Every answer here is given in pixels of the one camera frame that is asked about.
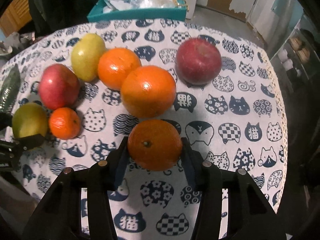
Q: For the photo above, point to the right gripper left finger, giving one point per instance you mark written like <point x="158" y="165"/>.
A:
<point x="104" y="176"/>

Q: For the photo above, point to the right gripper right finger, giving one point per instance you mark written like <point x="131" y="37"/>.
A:
<point x="206" y="178"/>

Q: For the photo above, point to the small mandarin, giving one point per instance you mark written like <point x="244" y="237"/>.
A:
<point x="155" y="145"/>
<point x="64" y="123"/>

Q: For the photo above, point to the green patterned glass bowl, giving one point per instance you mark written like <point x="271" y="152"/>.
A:
<point x="10" y="89"/>

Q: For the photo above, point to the big pink-red apple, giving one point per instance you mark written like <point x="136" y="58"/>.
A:
<point x="59" y="87"/>

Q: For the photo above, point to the right large orange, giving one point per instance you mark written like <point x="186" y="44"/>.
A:
<point x="148" y="92"/>

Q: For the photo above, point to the large orange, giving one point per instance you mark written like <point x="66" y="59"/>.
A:
<point x="148" y="92"/>
<point x="115" y="65"/>

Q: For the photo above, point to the pile of grey clothes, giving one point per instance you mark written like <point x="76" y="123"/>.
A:
<point x="14" y="44"/>

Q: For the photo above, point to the left large orange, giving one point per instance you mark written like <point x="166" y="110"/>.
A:
<point x="115" y="65"/>

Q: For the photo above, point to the dark red apple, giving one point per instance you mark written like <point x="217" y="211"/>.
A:
<point x="197" y="61"/>

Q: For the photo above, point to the wooden louvered wardrobe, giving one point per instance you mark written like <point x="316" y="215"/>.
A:
<point x="15" y="17"/>

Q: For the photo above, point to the shoe rack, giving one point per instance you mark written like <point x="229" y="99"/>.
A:
<point x="298" y="57"/>

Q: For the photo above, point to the black hanging coat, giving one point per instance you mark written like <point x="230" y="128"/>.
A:
<point x="51" y="15"/>

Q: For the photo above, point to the teal cardboard box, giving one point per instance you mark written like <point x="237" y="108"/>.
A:
<point x="176" y="13"/>

